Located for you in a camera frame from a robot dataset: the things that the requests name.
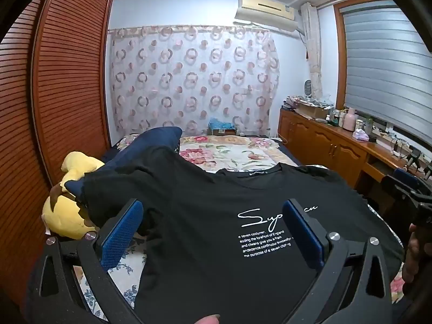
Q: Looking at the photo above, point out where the wall air conditioner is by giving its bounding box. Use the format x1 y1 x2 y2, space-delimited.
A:
234 0 299 32

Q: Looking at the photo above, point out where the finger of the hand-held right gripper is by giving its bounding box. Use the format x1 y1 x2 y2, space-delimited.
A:
381 175 432 210
393 168 424 186

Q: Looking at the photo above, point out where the pink floral blanket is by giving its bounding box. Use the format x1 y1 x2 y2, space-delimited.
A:
115 134 299 173

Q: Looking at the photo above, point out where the brown louvered wooden wardrobe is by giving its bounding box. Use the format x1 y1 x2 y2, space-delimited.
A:
0 0 115 311

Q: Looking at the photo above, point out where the blue plastic bag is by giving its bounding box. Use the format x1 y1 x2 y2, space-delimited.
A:
208 118 237 132

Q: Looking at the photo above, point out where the pink bottle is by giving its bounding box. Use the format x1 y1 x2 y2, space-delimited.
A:
342 108 358 131

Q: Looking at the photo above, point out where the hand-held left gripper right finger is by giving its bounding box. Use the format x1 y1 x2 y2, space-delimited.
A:
283 198 396 324

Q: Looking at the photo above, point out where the grey window blind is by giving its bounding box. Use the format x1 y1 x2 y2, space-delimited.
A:
341 2 432 136

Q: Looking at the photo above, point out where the black printed t-shirt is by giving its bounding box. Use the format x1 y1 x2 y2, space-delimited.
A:
83 145 406 324

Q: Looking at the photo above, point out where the blue floral bed sheet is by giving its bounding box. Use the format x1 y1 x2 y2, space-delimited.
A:
72 233 149 324

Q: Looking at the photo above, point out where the navy folded cloth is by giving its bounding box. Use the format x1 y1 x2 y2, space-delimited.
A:
66 126 183 206

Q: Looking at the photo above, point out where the beige tied curtain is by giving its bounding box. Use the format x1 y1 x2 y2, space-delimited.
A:
300 3 325 99

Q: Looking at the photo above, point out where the small black tripod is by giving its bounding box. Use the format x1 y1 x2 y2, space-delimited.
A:
406 149 422 170

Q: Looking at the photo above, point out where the wooden sideboard cabinet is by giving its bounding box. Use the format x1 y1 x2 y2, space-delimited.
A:
278 106 432 203

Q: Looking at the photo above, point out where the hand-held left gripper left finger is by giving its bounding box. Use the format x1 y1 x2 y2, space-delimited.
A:
30 198 144 324

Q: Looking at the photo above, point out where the sheer circle-patterned curtain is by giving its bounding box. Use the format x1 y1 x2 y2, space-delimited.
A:
108 25 281 139

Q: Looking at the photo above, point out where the cardboard box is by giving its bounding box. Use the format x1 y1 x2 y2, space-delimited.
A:
297 103 329 119

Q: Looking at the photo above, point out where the yellow plush toy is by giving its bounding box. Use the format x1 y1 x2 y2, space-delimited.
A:
42 151 105 238

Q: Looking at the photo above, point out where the person's right hand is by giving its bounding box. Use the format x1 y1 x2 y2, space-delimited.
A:
403 223 432 284

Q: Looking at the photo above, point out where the patterned cloth pile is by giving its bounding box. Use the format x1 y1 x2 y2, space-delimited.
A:
285 94 335 109

